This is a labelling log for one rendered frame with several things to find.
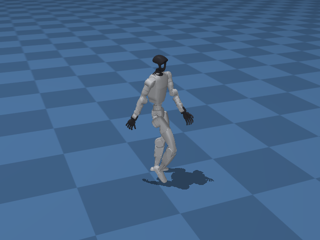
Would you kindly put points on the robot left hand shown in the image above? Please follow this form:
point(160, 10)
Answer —
point(187, 116)

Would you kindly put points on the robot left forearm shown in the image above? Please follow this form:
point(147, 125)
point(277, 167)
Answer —
point(178, 103)

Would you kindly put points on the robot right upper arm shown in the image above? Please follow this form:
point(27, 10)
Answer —
point(148, 84)

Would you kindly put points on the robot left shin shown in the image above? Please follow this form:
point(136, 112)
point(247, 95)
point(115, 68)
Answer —
point(158, 152)

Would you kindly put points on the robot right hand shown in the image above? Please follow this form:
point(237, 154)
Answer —
point(131, 122)

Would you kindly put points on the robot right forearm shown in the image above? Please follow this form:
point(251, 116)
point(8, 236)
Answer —
point(138, 108)

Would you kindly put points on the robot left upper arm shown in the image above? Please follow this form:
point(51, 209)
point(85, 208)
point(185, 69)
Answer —
point(172, 91)

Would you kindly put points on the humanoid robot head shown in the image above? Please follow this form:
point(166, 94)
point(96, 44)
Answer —
point(160, 60)

